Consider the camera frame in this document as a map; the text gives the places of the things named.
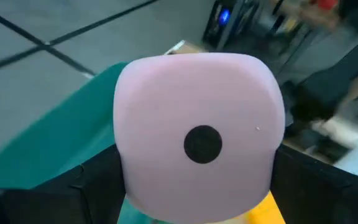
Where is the black computer with blue light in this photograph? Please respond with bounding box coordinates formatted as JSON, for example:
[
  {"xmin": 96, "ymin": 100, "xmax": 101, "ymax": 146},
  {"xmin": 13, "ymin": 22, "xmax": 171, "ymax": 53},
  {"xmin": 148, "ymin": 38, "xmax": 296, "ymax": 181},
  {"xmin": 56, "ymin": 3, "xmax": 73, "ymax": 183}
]
[{"xmin": 202, "ymin": 0, "xmax": 241, "ymax": 52}]

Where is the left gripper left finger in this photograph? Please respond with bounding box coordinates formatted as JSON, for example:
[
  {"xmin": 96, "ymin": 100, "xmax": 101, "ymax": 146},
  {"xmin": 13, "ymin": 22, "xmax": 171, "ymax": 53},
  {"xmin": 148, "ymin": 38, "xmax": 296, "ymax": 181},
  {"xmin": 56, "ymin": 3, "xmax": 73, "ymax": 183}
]
[{"xmin": 0, "ymin": 144, "xmax": 127, "ymax": 224}]

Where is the pink foam die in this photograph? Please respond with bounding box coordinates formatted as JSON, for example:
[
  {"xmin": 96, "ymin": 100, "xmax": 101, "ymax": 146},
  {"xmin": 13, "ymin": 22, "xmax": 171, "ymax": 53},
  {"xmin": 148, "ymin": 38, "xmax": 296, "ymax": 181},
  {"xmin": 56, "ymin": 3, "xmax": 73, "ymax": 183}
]
[{"xmin": 112, "ymin": 52, "xmax": 287, "ymax": 224}]

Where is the small yellow toy block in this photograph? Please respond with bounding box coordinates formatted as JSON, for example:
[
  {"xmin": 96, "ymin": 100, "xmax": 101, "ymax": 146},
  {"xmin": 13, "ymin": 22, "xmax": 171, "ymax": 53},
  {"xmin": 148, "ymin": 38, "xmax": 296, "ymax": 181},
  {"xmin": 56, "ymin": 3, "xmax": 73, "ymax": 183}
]
[{"xmin": 246, "ymin": 191, "xmax": 287, "ymax": 224}]

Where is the teal plastic bin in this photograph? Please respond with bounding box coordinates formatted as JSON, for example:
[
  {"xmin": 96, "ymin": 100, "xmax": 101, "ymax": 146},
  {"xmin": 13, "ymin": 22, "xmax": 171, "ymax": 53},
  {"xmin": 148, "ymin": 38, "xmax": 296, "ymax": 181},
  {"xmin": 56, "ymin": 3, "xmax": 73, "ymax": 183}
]
[{"xmin": 0, "ymin": 61, "xmax": 155, "ymax": 224}]

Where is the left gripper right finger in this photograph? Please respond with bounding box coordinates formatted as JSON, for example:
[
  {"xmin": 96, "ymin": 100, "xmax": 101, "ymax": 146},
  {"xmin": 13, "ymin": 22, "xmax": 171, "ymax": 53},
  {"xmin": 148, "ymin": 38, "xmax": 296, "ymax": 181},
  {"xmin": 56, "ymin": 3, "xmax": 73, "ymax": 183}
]
[{"xmin": 270, "ymin": 146, "xmax": 358, "ymax": 224}]

